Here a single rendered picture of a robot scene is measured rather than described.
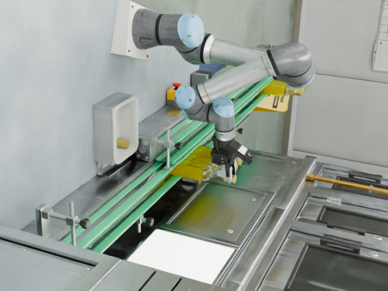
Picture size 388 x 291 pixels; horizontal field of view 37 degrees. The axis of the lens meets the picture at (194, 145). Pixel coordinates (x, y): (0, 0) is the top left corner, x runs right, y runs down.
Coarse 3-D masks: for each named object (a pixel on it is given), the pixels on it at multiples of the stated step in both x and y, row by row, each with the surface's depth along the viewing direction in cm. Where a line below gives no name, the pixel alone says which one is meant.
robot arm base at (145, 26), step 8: (136, 16) 209; (144, 16) 210; (152, 16) 209; (160, 16) 208; (136, 24) 208; (144, 24) 208; (152, 24) 207; (136, 32) 208; (144, 32) 208; (152, 32) 208; (136, 40) 210; (144, 40) 211; (152, 40) 210; (144, 48) 214
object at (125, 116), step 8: (120, 104) 205; (128, 104) 216; (136, 104) 215; (112, 112) 203; (120, 112) 219; (128, 112) 218; (136, 112) 217; (112, 120) 203; (120, 120) 220; (128, 120) 219; (136, 120) 218; (120, 128) 221; (128, 128) 220; (136, 128) 219; (120, 136) 223; (128, 136) 222; (136, 136) 220; (136, 144) 222; (120, 152) 217; (128, 152) 218; (120, 160) 212
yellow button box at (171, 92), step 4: (172, 88) 261; (168, 92) 258; (172, 92) 258; (168, 96) 259; (172, 96) 258; (168, 100) 260; (172, 100) 259; (168, 104) 260; (172, 104) 260; (176, 104) 259
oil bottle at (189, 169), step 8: (184, 160) 236; (176, 168) 234; (184, 168) 232; (192, 168) 230; (200, 168) 230; (208, 168) 230; (184, 176) 233; (192, 176) 232; (200, 176) 230; (208, 176) 230
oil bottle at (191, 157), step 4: (188, 156) 239; (192, 156) 239; (196, 156) 240; (200, 156) 240; (188, 160) 237; (192, 160) 237; (196, 160) 236; (200, 160) 236; (204, 160) 237; (208, 160) 237; (212, 160) 237; (208, 164) 234; (212, 164) 234; (212, 168) 234
